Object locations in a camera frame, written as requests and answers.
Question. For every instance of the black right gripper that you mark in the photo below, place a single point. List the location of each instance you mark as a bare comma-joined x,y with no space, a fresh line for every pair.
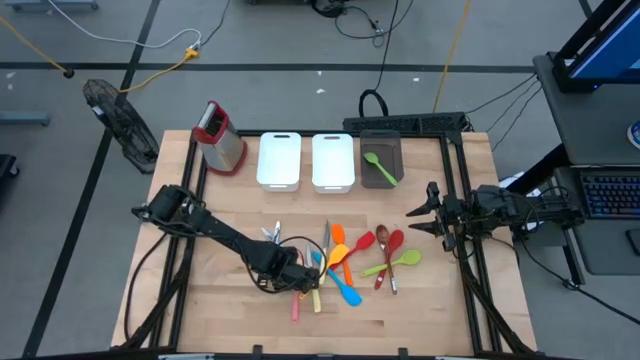
457,215

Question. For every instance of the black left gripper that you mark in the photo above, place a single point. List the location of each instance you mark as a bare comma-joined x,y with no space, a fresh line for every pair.
280,267

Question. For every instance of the pink silicone spatula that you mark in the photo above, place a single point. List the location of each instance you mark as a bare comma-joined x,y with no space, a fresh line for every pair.
295,310

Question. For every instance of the red silicone spoon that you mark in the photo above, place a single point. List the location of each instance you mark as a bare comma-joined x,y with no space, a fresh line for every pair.
396,240

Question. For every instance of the yellow silicone spatula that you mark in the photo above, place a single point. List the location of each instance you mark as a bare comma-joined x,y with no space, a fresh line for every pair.
339,254

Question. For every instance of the blue silicone spatula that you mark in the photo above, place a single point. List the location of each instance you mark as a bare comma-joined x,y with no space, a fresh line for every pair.
351,296

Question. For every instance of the green silicone spoon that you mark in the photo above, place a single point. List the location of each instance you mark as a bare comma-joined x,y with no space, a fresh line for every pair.
410,258

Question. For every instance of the brown wooden spoon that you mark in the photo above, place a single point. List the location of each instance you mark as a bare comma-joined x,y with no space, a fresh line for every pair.
383,232

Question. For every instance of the orange silicone spatula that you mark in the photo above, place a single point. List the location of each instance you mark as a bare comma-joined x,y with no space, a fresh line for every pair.
339,232

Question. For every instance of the green silicone spatula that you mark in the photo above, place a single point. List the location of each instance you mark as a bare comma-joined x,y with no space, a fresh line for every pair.
371,158

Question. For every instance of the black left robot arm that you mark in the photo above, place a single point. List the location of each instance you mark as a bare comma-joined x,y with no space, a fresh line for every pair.
210,225

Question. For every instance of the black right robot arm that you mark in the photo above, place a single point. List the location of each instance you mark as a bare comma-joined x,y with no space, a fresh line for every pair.
525,210

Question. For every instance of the grey plastic bin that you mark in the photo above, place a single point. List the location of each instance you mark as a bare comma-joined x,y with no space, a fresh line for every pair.
382,142

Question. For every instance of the black power strip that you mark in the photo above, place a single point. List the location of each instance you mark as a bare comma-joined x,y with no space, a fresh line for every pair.
400,122

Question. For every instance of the white plastic bin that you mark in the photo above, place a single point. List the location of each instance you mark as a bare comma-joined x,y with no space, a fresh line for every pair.
333,164
279,162

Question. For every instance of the steel box grater red trim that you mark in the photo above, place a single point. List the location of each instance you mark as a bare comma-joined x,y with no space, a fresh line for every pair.
222,145

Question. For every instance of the grey desk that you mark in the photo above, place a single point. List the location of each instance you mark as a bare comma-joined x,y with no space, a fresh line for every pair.
585,125

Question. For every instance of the black keyboard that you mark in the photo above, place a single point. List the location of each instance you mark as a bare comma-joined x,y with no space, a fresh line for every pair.
610,195

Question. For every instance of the dark keyboard desk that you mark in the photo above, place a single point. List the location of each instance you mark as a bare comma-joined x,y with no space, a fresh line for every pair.
610,250

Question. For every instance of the white wipes canister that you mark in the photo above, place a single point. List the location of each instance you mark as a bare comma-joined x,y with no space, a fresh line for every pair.
635,135

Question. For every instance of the black floor fan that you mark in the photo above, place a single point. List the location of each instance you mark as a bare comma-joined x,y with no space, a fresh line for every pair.
125,125

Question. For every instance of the computer monitor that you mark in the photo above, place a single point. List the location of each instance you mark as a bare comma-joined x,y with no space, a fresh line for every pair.
610,50

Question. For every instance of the black caster base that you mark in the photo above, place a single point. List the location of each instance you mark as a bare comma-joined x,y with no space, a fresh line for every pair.
7,167

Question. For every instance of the grey metal floor rail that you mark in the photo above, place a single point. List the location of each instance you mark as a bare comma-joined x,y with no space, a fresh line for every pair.
50,5

